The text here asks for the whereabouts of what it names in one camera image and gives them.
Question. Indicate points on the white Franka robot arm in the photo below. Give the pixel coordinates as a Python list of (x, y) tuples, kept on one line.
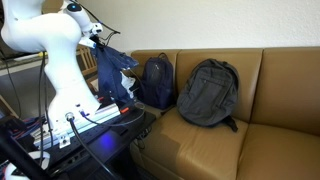
[(50, 36)]

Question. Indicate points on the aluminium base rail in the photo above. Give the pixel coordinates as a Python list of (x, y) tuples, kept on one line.
[(103, 113)]

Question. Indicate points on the navy blue backpack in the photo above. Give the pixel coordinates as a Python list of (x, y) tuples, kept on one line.
[(156, 83)]

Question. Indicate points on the blue jeans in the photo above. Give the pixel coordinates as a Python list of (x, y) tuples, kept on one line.
[(110, 73)]

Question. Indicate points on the wooden chair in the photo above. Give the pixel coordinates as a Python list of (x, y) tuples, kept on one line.
[(87, 61)]

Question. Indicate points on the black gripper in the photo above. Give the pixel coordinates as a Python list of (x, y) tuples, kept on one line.
[(99, 41)]

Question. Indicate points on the black equipment with blue light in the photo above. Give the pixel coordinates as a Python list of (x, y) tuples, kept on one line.
[(110, 140)]

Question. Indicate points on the grey backpack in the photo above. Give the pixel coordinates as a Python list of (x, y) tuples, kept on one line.
[(206, 96)]

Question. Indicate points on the white crumpled cloth pile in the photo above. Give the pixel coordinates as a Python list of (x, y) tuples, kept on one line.
[(126, 81)]

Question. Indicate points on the tan leather sofa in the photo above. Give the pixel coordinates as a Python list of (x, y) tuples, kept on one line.
[(273, 100)]

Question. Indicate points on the black red clamp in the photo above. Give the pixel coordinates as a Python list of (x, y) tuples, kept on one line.
[(124, 109), (101, 98)]

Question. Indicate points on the black stand pole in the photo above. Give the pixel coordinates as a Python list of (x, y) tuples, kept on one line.
[(20, 156)]

